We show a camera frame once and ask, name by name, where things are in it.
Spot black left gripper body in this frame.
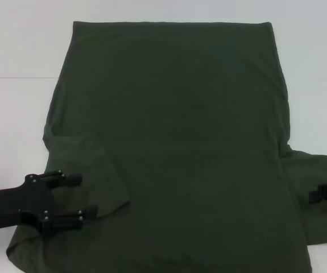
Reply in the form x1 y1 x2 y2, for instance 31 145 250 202
0 173 56 238

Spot dark green shirt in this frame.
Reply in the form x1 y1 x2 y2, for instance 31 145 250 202
5 20 327 273

